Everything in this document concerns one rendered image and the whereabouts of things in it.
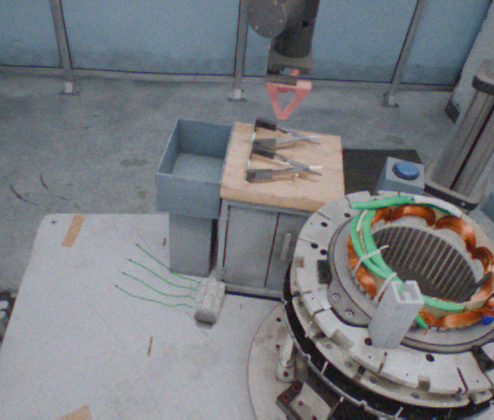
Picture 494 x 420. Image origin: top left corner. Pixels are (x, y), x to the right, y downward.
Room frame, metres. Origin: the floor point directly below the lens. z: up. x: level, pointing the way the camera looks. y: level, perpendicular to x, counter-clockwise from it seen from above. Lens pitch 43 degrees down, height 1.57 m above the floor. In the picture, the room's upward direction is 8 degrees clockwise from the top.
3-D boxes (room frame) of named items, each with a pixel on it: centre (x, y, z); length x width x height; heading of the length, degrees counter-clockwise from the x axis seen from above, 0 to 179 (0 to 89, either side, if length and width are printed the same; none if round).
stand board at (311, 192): (0.65, -0.05, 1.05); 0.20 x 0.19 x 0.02; 90
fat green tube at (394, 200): (0.48, -0.20, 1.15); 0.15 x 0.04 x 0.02; 95
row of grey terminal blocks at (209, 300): (0.53, 0.05, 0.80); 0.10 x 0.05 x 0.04; 174
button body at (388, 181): (0.71, -0.28, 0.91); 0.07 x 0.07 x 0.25; 80
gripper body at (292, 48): (0.69, -0.03, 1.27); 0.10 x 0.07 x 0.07; 2
